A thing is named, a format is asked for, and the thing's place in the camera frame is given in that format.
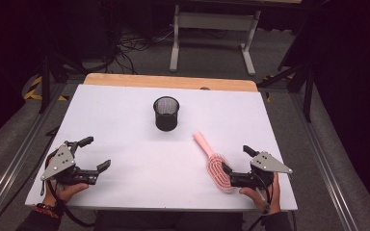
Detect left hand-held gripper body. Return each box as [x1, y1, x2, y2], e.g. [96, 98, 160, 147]
[40, 140, 99, 186]

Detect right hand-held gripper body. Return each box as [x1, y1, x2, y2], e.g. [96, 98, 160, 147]
[229, 150, 294, 191]

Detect black mesh pen holder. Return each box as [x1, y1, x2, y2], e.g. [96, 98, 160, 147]
[152, 95, 181, 132]

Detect person's left hand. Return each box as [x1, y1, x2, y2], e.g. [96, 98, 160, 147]
[42, 182, 90, 210]

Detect person's right hand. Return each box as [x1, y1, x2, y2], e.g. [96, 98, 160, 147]
[238, 172, 282, 216]

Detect red and black wristband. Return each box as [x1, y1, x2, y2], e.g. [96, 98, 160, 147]
[33, 202, 66, 220]

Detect black metal stand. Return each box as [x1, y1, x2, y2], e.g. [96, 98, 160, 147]
[38, 52, 90, 115]
[257, 62, 316, 123]

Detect yellow and black hazard tape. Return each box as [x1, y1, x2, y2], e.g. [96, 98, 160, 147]
[23, 75, 69, 102]

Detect person's legs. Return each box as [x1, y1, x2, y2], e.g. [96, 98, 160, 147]
[93, 210, 245, 231]

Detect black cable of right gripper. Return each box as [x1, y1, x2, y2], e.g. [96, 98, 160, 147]
[246, 172, 275, 231]

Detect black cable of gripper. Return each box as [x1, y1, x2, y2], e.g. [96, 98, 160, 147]
[246, 172, 275, 231]
[40, 150, 96, 228]

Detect aluminium floor rail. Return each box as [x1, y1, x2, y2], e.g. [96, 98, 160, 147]
[0, 82, 67, 227]
[289, 91, 362, 231]

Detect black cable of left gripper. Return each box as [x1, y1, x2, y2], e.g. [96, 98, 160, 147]
[40, 150, 96, 228]

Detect bundle of black floor cables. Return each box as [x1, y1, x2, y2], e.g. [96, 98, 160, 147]
[107, 27, 176, 75]

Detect grey metal table frame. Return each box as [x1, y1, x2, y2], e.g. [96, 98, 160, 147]
[169, 2, 262, 77]

